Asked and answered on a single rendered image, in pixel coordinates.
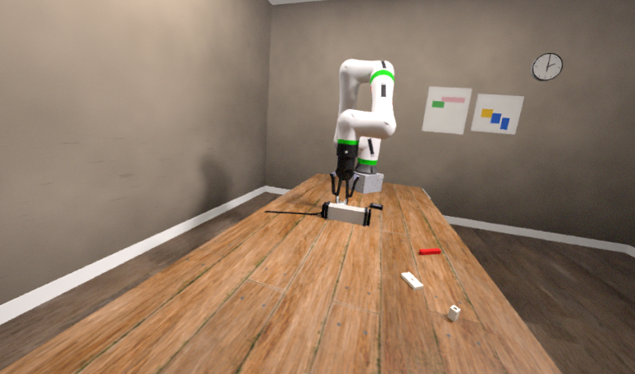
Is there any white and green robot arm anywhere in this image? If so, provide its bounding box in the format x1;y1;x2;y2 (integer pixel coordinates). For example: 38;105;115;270
333;60;396;175

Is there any red rectangular bar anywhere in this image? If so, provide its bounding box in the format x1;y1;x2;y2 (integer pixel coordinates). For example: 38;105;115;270
419;248;441;255

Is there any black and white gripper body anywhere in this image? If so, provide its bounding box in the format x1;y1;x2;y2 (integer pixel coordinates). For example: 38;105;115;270
335;156;356;181

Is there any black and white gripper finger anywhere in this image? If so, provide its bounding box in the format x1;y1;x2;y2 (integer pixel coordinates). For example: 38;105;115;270
330;172;343;204
344;174;360;205

